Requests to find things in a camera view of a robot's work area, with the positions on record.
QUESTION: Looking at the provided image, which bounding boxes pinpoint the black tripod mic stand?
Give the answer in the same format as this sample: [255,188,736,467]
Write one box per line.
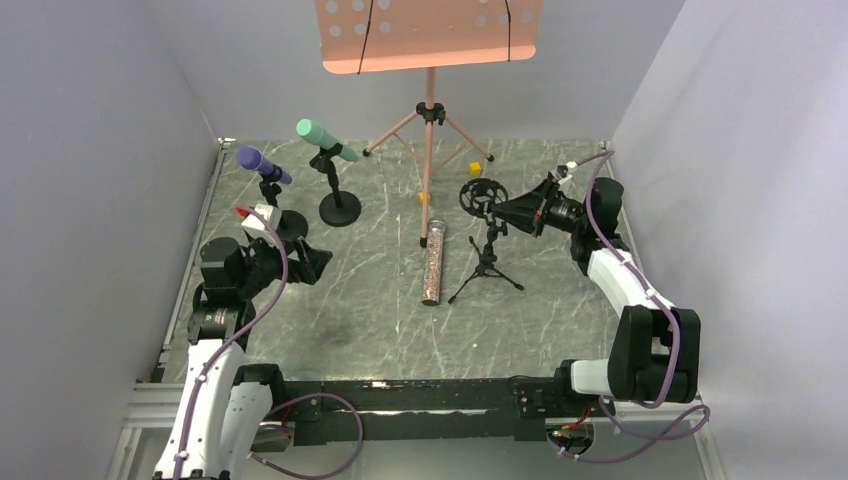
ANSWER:
[448,177,525,304]

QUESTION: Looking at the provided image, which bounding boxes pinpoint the purple toy microphone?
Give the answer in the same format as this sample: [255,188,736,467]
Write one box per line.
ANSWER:
[236,146,293,185]

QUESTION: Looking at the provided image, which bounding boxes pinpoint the teal toy microphone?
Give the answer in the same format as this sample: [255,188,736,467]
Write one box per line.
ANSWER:
[296,118,359,163]

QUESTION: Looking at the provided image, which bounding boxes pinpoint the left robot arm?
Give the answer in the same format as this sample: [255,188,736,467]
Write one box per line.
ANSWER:
[152,237,333,479]

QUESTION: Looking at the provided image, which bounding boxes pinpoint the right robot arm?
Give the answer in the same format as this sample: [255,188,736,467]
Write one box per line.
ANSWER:
[492,178,701,405]

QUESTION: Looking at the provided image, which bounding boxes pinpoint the pink music stand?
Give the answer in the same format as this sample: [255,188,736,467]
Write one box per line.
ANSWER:
[313,0,544,246]

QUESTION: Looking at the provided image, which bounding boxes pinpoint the black base bar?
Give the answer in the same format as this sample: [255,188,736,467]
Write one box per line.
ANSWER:
[263,369,597,446]

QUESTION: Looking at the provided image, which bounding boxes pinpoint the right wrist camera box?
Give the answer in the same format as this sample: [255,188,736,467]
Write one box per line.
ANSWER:
[549,162,578,191]

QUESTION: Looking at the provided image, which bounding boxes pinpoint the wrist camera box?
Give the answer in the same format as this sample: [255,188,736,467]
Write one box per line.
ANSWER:
[235,203,282,238]
[549,162,578,191]

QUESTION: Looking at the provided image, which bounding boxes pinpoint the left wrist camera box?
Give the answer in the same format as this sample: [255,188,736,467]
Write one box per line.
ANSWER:
[235,203,282,238]

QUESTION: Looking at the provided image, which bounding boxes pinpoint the aluminium frame rail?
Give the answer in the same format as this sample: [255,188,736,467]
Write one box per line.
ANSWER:
[154,137,232,372]

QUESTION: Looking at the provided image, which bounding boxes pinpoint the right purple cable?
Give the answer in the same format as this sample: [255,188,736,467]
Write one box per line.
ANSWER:
[546,150,711,464]

